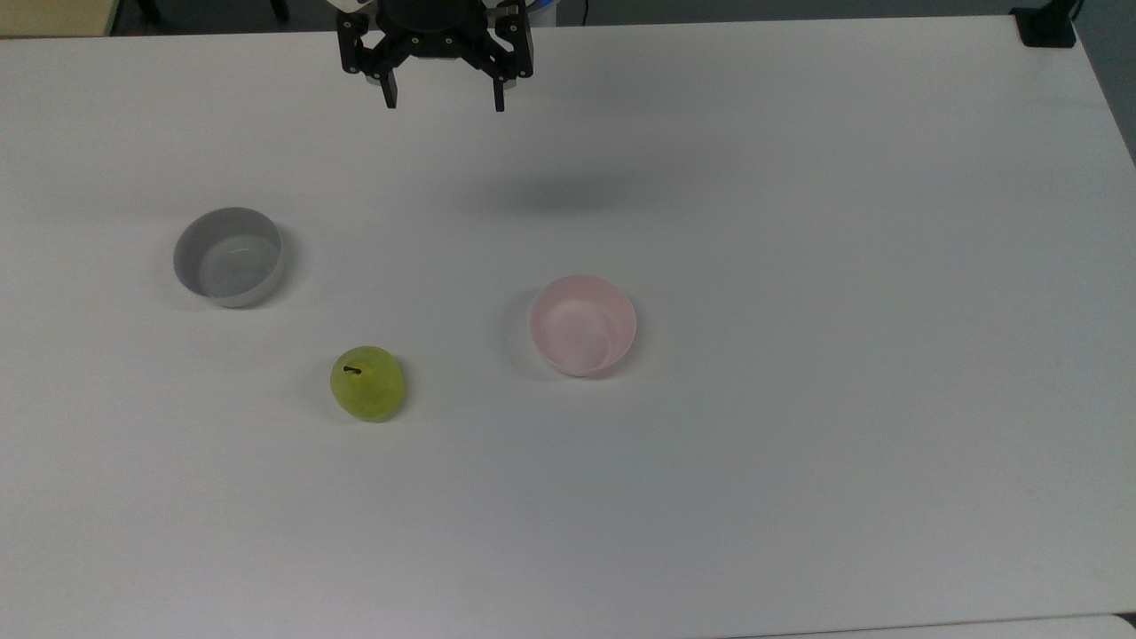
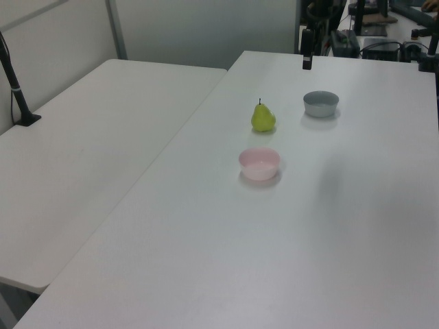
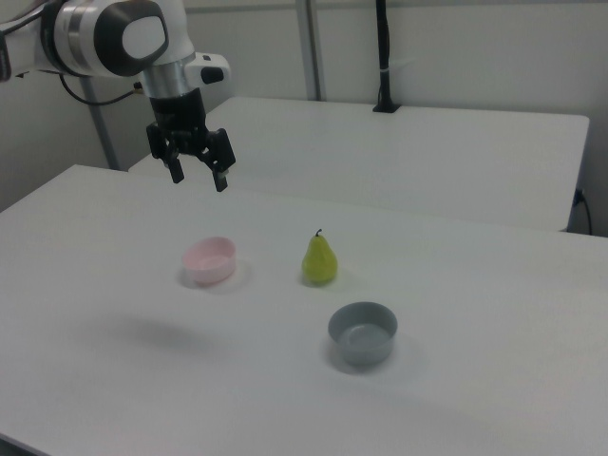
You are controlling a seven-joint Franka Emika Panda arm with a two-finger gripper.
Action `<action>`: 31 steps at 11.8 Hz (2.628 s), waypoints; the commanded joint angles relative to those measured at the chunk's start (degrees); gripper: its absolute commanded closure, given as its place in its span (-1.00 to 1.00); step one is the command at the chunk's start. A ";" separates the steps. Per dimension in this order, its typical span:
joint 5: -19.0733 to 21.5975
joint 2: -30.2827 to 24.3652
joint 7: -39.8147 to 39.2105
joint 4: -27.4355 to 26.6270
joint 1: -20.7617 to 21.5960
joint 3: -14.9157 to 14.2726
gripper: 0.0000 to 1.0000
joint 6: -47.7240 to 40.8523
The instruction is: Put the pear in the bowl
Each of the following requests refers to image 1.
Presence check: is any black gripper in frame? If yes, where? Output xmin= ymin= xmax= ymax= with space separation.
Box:
xmin=335 ymin=0 xmax=536 ymax=114

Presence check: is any green pear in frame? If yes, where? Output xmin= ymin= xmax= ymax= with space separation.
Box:
xmin=329 ymin=345 xmax=407 ymax=423

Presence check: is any grey bowl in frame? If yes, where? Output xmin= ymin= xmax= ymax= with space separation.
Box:
xmin=172 ymin=207 xmax=286 ymax=310

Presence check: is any pink bowl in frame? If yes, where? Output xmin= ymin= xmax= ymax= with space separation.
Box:
xmin=529 ymin=274 xmax=638 ymax=378

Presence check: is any beige wooden desk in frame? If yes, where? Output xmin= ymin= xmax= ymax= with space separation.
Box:
xmin=0 ymin=0 xmax=122 ymax=39

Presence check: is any black table clamp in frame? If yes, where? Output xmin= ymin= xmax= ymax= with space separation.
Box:
xmin=1010 ymin=0 xmax=1085 ymax=49

